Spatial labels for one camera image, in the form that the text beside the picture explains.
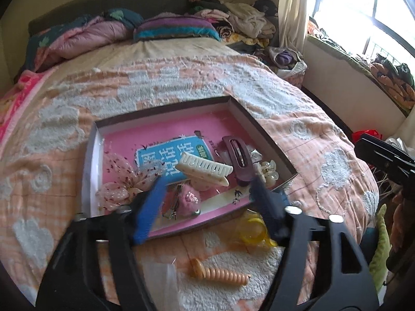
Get peach spiral hair tie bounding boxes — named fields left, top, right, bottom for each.
left=188, top=258, right=252, bottom=287

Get clear plastic bag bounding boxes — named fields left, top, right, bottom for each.
left=141, top=256, right=180, bottom=311

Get pearl hair claw clip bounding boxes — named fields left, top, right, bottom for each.
left=253, top=160, right=279, bottom=188

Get pink fuzzy hair clip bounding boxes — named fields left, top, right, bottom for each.
left=177, top=184, right=201, bottom=217

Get yellow bangles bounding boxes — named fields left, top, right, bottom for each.
left=226, top=209, right=278, bottom=249

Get maroon hair clip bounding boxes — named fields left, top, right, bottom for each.
left=222, top=136, right=255, bottom=187

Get cream curtain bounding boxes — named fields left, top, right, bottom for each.
left=278, top=0, right=308, bottom=53

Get beige bed sheet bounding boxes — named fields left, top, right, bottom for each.
left=47, top=37, right=238, bottom=81

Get pile of clothes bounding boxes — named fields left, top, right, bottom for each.
left=189, top=0, right=279, bottom=48

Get white wire basket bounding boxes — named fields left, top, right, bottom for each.
left=369, top=137, right=415, bottom=202

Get peach quilt with white clouds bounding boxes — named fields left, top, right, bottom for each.
left=1, top=55, right=378, bottom=302

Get cream hair claw clip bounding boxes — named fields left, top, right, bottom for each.
left=175, top=152, right=233, bottom=187

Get clothes on window sill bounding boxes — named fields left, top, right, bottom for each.
left=307, top=18, right=414, bottom=117

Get dark green headboard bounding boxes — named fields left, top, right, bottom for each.
left=28, top=0, right=190, bottom=36

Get purple striped pillow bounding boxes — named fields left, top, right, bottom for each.
left=133, top=14, right=221, bottom=41

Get red plastic bag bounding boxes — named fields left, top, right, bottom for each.
left=351, top=129, right=380, bottom=143

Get floral laundry basket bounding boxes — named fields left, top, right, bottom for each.
left=260, top=46, right=308, bottom=88

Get dark cardboard box tray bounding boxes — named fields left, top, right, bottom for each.
left=80, top=96, right=297, bottom=238

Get green cushion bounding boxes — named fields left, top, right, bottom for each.
left=369, top=204, right=391, bottom=293

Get pink cartoon blanket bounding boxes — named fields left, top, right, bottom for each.
left=1, top=67, right=56, bottom=142

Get polka dot mesh bow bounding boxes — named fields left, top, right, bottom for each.
left=96, top=153, right=166, bottom=212

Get earring card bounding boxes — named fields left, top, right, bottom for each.
left=247, top=146, right=263, bottom=163

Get pink and navy duvet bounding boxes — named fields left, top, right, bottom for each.
left=14, top=8, right=144, bottom=81

